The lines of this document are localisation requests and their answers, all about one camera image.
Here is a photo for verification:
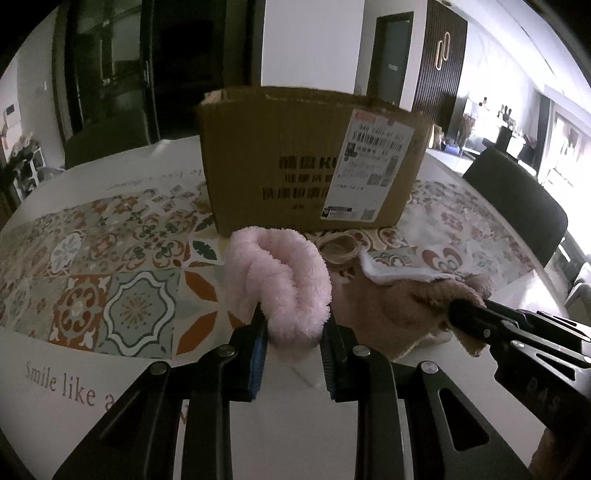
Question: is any white sideboard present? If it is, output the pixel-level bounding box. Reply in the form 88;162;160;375
426;145;469;172

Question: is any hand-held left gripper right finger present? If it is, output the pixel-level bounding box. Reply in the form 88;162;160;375
320;320;534;480

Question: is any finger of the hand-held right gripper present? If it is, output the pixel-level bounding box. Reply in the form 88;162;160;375
448;298;591;370

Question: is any pink fluffy towel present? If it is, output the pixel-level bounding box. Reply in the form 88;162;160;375
223;227;332;347

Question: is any dark dining chair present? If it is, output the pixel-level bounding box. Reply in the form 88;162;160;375
64;111;160;169
462;148;568;268

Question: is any dark hallway door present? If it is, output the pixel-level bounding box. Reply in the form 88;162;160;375
367;13;414;110

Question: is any patterned table mat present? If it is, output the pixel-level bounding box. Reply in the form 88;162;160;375
0;136;573;480

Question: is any brown cardboard box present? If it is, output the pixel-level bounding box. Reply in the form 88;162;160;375
194;88;435;236

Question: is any brown plush cloth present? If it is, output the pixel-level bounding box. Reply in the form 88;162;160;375
330;265;495;363

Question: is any white plastic chair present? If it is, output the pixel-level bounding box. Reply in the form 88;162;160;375
564;261;591;317

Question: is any shoe rack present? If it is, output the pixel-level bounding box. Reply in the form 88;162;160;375
0;131;47;206

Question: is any dark sliding glass door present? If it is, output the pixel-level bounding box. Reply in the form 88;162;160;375
53;0;259;139

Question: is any black piano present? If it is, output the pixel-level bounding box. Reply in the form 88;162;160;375
495;126;527;155

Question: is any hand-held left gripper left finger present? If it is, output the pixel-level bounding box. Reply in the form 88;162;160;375
53;302;269;480

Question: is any dark slatted cabinet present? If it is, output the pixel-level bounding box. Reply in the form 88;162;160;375
416;0;468;134

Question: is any white cloth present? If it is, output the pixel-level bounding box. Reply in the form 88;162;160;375
359;249;455;284

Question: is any beige round ring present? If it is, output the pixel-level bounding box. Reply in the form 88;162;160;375
318;229;363;264

